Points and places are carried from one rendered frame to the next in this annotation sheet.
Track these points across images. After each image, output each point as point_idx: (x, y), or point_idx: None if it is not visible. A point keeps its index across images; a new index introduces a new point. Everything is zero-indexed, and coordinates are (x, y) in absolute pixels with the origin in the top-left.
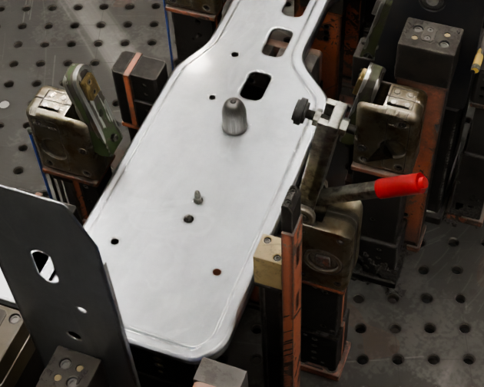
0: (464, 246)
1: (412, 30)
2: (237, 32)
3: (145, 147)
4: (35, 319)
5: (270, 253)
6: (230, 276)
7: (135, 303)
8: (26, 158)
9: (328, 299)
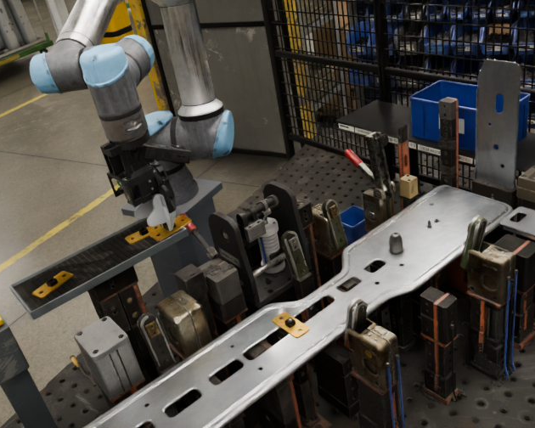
0: None
1: (300, 205)
2: (368, 294)
3: (447, 250)
4: (510, 148)
5: (409, 177)
6: (426, 202)
7: (470, 200)
8: None
9: None
